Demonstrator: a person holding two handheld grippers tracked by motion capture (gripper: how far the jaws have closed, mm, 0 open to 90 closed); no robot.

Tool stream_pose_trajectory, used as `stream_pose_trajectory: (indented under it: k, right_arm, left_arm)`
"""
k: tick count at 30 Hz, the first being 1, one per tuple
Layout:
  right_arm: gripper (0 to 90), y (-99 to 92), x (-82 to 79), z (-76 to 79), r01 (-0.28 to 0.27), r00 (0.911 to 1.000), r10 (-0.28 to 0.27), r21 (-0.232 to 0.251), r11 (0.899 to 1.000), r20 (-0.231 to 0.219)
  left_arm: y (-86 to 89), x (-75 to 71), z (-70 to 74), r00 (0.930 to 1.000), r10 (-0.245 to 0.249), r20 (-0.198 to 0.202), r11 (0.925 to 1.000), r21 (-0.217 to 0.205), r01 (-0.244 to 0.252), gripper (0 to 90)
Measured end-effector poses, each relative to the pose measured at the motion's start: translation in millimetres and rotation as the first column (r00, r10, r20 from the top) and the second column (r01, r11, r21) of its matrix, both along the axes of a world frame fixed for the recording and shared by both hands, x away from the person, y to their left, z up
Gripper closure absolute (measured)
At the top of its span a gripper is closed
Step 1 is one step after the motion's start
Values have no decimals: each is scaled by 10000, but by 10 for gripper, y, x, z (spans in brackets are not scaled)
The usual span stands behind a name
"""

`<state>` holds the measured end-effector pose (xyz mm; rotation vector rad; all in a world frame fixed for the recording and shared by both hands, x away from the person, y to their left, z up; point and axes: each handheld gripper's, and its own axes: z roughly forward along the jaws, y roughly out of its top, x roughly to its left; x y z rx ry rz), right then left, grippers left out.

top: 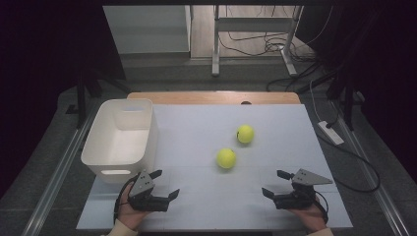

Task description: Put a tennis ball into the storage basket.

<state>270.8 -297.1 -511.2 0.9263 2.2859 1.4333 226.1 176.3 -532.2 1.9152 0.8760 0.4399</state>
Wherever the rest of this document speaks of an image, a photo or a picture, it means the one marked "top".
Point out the metal floor rail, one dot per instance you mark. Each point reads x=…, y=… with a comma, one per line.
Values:
x=377, y=190
x=55, y=177

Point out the white power strip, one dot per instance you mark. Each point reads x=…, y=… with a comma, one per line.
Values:
x=331, y=132

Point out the white board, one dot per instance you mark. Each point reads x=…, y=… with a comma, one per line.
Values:
x=203, y=196

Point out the wooden table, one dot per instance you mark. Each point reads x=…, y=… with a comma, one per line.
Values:
x=213, y=97

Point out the person's right hand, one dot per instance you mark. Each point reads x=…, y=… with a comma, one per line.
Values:
x=311, y=218

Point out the person's left hand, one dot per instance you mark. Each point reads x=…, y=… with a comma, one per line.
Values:
x=126, y=213

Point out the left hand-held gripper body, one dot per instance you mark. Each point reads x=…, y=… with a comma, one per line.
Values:
x=141, y=188

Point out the grey metal stand frame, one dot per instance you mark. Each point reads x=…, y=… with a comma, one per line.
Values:
x=254, y=24

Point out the black stand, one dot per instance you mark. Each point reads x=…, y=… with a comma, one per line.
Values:
x=82, y=98
x=347, y=98

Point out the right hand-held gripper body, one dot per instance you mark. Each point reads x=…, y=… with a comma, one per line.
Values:
x=306, y=178

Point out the white plastic basket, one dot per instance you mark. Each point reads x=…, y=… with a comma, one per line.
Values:
x=119, y=141

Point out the yellow tennis ball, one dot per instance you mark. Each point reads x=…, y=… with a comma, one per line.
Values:
x=226, y=158
x=245, y=133

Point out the white cabinet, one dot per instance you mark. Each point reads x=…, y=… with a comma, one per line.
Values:
x=147, y=29

